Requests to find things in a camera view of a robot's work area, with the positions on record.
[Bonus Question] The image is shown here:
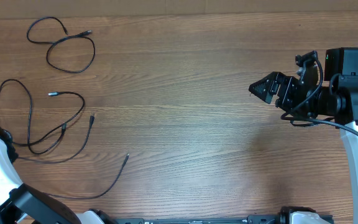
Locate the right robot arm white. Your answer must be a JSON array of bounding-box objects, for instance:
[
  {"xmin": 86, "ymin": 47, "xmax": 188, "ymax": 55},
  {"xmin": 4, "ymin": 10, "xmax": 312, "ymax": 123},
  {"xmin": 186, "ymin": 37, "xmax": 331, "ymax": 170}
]
[{"xmin": 249, "ymin": 47, "xmax": 358, "ymax": 223}]

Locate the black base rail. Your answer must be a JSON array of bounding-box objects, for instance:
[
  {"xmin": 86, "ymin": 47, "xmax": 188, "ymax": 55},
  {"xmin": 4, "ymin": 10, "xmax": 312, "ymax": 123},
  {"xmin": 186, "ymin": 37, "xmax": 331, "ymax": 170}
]
[{"xmin": 113, "ymin": 215, "xmax": 280, "ymax": 224}]

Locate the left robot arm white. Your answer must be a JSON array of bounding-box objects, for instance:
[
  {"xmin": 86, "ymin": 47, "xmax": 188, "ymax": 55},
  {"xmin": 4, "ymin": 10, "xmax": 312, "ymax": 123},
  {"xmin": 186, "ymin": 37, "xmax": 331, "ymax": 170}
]
[{"xmin": 0, "ymin": 128, "xmax": 112, "ymax": 224}]

